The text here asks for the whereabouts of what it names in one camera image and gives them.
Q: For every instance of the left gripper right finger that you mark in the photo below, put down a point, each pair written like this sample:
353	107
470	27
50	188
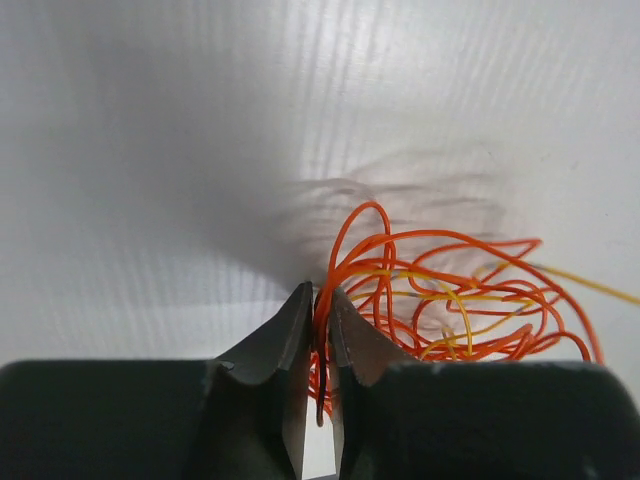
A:
357	347

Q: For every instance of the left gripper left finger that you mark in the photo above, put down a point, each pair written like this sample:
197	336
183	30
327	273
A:
281	344

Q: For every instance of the red orange wire ball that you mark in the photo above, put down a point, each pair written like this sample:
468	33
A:
446	297

